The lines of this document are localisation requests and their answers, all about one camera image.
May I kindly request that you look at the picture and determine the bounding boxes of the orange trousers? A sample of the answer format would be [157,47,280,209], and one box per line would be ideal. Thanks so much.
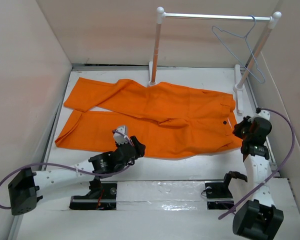
[55,78,242,159]

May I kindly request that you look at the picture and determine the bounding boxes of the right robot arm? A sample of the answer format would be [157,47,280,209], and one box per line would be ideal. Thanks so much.
[221,116,284,240]

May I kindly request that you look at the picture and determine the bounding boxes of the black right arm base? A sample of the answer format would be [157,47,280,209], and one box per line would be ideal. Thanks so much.
[201,171,248,210]

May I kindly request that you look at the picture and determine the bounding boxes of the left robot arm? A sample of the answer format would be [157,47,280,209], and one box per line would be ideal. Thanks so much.
[8,136,146,216]

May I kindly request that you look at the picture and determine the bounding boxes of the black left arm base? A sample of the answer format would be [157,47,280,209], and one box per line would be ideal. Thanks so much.
[69,179,118,211]

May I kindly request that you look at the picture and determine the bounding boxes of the white garment rack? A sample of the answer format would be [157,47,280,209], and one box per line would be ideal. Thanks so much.
[147,6,282,116]

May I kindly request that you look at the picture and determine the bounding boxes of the silver tape strip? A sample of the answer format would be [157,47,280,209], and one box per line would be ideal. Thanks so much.
[116,180,208,212]

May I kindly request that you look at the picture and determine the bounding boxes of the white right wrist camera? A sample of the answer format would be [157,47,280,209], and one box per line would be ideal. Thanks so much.
[255,107,271,121]

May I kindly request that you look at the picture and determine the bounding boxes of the blue wire hanger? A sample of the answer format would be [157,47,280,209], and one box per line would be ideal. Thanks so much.
[211,15,266,84]

